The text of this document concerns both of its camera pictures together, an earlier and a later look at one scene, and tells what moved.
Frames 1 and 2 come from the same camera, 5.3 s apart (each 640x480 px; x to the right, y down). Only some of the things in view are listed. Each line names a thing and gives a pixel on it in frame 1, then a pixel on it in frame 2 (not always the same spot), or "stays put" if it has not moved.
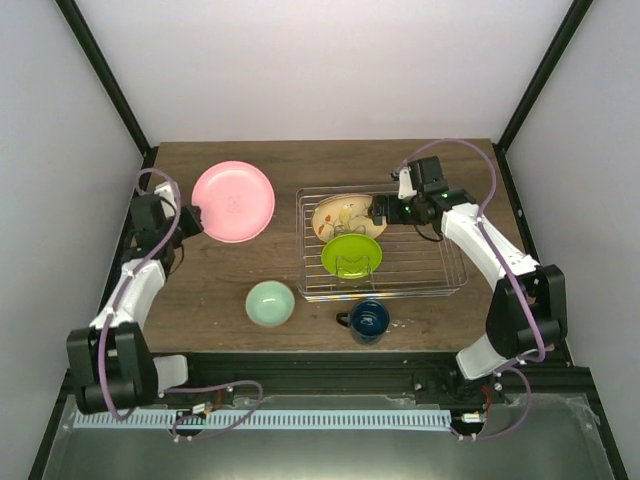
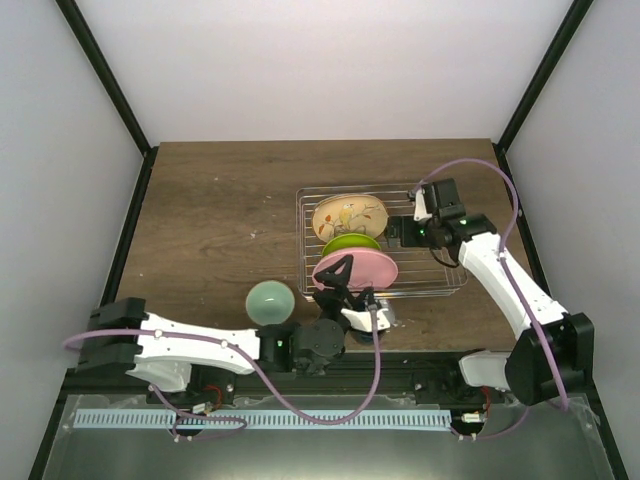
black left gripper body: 194,227 to 345,297
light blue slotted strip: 181,420 stays put
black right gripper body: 401,217 to 412,239
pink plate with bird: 345,214 stays put
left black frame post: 111,84 stays put
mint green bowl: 270,304 stays put
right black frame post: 576,13 stays put
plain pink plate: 237,201 to 370,268
